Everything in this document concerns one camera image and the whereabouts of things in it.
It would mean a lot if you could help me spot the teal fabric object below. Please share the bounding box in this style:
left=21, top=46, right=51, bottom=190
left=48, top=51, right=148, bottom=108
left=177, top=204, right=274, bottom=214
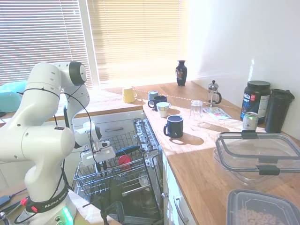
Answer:
left=0, top=80, right=28, bottom=113

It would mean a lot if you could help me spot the built-in dishwasher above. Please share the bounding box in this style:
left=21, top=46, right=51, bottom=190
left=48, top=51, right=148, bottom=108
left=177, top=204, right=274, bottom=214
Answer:
left=75, top=111, right=165, bottom=225

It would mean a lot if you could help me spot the glossy dark blue mug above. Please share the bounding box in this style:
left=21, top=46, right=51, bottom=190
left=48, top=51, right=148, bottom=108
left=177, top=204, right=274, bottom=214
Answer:
left=148, top=95, right=167, bottom=111

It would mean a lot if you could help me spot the grey container with cereal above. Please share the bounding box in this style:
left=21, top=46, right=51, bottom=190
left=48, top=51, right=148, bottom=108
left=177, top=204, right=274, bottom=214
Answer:
left=226, top=189, right=300, bottom=225

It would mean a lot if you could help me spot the green drink can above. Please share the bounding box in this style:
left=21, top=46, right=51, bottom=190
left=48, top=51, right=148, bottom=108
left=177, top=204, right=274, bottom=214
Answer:
left=242, top=112, right=259, bottom=131

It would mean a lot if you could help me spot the light blue ribbed mug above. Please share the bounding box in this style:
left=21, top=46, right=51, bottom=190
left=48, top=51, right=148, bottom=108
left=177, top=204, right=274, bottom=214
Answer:
left=147, top=90, right=159, bottom=106

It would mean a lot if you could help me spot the blue cable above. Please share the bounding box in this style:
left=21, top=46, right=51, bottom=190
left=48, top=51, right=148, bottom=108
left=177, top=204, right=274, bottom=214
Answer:
left=0, top=189, right=26, bottom=207

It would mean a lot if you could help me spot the red mug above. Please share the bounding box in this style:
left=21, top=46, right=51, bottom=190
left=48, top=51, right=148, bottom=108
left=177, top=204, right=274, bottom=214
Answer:
left=118, top=154, right=131, bottom=169

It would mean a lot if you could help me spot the wire dishwasher rack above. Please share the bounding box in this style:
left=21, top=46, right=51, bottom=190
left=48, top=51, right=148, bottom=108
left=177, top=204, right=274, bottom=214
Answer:
left=73, top=131, right=153, bottom=197

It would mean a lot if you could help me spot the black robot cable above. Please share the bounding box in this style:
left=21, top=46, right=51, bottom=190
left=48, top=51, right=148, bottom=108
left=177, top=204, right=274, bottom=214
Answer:
left=14, top=86, right=106, bottom=223

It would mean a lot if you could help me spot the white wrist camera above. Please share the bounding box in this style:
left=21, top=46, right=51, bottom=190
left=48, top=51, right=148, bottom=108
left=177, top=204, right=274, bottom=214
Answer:
left=92, top=140, right=111, bottom=152

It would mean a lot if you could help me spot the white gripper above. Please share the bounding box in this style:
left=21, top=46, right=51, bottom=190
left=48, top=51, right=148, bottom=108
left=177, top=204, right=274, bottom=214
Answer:
left=81, top=146, right=116, bottom=174

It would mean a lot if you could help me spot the black shaker bottle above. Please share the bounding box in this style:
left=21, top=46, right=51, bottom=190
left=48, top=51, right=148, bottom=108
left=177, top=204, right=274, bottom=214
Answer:
left=264, top=88, right=295, bottom=134

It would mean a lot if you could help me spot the ribbed clear tumbler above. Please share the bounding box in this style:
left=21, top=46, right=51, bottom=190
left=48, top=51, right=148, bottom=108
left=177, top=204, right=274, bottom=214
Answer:
left=189, top=100, right=203, bottom=120

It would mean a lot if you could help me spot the wooden window blind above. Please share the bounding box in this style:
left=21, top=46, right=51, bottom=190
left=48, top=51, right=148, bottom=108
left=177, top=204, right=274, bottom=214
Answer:
left=86, top=0, right=190, bottom=83
left=0, top=0, right=93, bottom=90

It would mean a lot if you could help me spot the white printed cup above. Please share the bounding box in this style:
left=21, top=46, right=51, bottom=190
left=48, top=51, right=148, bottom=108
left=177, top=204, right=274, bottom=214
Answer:
left=156, top=101, right=171, bottom=118

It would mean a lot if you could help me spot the matte navy mug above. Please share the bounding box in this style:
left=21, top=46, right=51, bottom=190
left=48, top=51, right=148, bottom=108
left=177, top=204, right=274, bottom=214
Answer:
left=163, top=114, right=184, bottom=138

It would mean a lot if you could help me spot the dark blue floral vase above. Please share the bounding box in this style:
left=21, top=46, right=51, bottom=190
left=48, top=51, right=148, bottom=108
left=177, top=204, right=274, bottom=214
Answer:
left=175, top=60, right=188, bottom=87

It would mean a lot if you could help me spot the clear drinking glass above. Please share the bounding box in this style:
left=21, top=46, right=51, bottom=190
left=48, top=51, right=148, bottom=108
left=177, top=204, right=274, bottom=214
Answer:
left=138, top=172, right=150, bottom=187

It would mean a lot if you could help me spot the glass French press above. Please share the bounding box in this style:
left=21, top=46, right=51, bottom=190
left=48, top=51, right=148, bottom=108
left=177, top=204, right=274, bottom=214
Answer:
left=207, top=80, right=222, bottom=107

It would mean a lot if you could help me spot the white kitchen cabinet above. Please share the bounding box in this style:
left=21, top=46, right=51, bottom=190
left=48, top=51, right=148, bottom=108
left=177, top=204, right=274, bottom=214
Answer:
left=46, top=110, right=144, bottom=150
left=161, top=150, right=196, bottom=225

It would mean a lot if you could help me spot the printed paper leaflet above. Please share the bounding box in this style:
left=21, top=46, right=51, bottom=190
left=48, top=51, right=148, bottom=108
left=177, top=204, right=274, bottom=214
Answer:
left=202, top=106, right=232, bottom=120

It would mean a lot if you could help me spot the black protein powder tub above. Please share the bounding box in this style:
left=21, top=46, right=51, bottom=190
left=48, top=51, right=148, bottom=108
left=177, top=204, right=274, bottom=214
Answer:
left=240, top=80, right=272, bottom=125

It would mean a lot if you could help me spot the yellow ribbed mug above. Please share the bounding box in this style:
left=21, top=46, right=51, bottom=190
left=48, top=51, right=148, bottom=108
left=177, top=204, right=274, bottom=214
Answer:
left=121, top=86, right=138, bottom=103

